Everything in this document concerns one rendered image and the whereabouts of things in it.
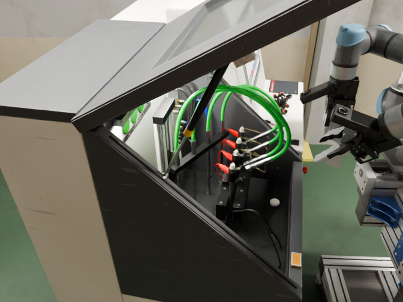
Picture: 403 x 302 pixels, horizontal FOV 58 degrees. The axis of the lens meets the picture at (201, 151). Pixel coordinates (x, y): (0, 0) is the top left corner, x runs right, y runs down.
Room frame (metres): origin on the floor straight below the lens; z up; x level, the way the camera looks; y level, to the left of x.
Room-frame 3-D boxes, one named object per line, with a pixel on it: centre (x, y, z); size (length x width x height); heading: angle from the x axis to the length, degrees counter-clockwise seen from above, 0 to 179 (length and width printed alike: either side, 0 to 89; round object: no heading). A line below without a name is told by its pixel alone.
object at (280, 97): (1.68, -0.42, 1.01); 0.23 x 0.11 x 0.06; 167
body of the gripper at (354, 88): (1.04, -0.44, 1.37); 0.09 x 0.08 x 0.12; 77
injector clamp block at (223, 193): (1.12, -0.14, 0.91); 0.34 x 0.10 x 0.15; 167
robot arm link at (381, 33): (1.08, -0.53, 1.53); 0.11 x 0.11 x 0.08; 31
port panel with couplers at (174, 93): (1.30, 0.09, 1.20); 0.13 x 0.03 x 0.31; 167
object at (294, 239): (0.95, -0.34, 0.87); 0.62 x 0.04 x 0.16; 167
